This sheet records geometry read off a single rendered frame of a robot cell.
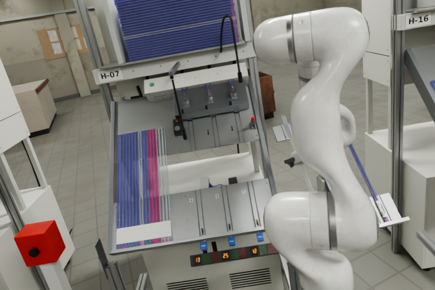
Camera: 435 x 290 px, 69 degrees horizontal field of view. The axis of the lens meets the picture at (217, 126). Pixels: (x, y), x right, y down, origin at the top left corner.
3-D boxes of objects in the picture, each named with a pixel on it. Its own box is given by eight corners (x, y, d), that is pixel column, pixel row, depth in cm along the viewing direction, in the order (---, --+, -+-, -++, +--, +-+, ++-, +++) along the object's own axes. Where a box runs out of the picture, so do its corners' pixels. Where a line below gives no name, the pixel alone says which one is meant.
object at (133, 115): (259, 143, 143) (259, 138, 138) (118, 167, 145) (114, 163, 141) (246, 84, 158) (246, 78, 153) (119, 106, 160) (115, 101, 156)
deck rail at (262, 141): (283, 228, 126) (284, 226, 120) (278, 229, 126) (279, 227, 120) (250, 83, 158) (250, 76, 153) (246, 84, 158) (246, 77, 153)
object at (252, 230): (278, 230, 126) (279, 226, 119) (118, 255, 128) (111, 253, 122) (278, 226, 126) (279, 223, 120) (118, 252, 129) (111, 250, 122)
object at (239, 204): (278, 225, 124) (278, 224, 121) (116, 251, 126) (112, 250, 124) (268, 179, 133) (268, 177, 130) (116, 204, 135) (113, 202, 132)
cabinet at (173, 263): (285, 298, 173) (272, 202, 154) (161, 317, 176) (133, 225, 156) (265, 225, 235) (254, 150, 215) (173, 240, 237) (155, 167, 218)
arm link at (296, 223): (356, 309, 66) (353, 214, 58) (268, 298, 72) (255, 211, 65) (351, 267, 77) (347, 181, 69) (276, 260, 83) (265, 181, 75)
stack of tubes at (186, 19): (239, 42, 142) (230, -22, 133) (129, 62, 144) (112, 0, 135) (237, 40, 154) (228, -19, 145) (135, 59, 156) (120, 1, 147)
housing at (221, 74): (248, 92, 157) (248, 75, 145) (153, 108, 159) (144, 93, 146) (245, 79, 161) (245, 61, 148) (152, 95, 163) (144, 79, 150)
